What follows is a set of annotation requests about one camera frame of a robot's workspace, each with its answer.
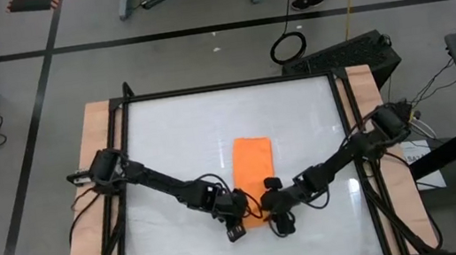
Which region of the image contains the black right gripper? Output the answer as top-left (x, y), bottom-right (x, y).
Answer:
top-left (257, 173), bottom-right (311, 238)

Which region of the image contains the orange towel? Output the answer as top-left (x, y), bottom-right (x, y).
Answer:
top-left (227, 133), bottom-right (283, 231)

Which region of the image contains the wooden side board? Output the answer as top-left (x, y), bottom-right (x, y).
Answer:
top-left (38, 98), bottom-right (144, 255)
top-left (333, 57), bottom-right (441, 255)

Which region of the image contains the white paper sheet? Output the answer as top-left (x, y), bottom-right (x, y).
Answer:
top-left (400, 136), bottom-right (448, 193)

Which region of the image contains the black perforated computer case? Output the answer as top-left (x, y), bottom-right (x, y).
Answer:
top-left (277, 26), bottom-right (406, 104)

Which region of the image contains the black table support bar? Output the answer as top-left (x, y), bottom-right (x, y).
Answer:
top-left (405, 124), bottom-right (456, 182)

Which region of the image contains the black power strip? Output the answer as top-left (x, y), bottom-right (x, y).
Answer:
top-left (140, 0), bottom-right (175, 11)

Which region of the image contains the black orange striped mat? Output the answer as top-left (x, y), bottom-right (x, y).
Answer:
top-left (5, 0), bottom-right (68, 17)

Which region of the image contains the black table frame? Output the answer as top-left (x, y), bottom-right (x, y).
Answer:
top-left (43, 41), bottom-right (446, 255)

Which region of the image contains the black coiled hanging cable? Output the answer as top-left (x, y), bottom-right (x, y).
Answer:
top-left (262, 0), bottom-right (310, 67)

